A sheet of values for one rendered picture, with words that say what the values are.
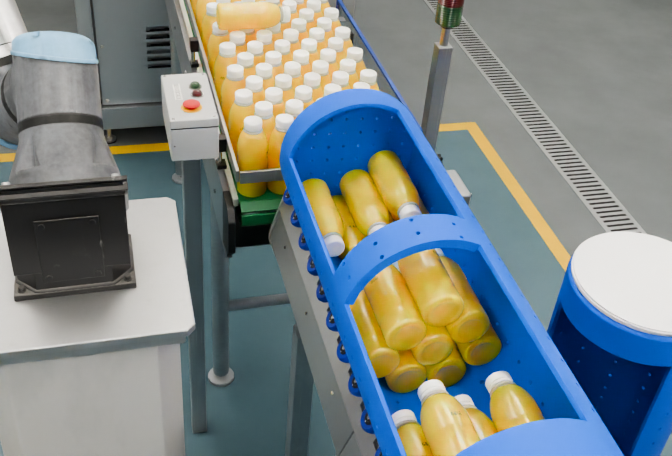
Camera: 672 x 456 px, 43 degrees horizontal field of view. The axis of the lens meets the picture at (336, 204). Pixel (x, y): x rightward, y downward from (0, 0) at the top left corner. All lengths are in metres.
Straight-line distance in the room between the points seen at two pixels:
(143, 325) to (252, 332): 1.61
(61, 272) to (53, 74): 0.28
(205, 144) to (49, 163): 0.66
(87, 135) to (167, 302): 0.26
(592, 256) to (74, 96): 0.96
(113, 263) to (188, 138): 0.58
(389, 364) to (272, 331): 1.52
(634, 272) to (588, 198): 2.08
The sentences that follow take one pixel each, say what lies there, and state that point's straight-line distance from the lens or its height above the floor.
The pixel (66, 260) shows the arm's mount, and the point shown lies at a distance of 1.25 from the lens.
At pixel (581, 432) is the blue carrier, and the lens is 1.08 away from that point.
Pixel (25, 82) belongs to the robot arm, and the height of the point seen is 1.42.
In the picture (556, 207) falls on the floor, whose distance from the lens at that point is 3.61.
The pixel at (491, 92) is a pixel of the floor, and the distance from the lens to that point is 4.35.
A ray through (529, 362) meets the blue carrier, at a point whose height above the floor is 1.07.
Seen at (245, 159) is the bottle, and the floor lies 1.00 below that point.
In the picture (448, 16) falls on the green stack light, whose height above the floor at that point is 1.19.
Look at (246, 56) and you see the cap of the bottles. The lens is 2.06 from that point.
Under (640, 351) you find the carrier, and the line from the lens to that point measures 1.57.
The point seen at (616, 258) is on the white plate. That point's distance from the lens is 1.66.
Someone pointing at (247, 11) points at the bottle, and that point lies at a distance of 2.16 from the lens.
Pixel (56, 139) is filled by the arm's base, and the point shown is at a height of 1.38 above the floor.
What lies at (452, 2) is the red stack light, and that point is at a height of 1.22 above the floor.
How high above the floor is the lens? 2.01
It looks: 36 degrees down
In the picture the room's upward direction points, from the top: 5 degrees clockwise
